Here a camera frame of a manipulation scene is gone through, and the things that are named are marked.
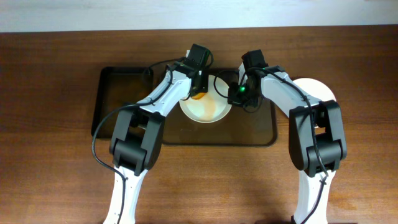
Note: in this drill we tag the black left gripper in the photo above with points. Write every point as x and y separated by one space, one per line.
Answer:
199 86

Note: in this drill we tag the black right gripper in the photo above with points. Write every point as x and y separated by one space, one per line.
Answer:
244 98

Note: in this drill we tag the orange green scrub sponge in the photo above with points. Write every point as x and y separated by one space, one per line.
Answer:
198 96

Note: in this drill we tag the white plate corner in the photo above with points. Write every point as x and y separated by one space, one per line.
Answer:
211 107

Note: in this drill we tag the white plate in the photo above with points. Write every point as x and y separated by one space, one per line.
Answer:
315 88

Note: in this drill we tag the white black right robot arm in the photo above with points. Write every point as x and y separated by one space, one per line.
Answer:
317 141

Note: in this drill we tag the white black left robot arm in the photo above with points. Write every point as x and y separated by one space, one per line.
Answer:
138 132

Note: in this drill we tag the brown serving tray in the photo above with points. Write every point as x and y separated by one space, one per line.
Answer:
240 127

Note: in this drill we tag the black water basin tray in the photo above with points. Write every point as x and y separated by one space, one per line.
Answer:
119 86

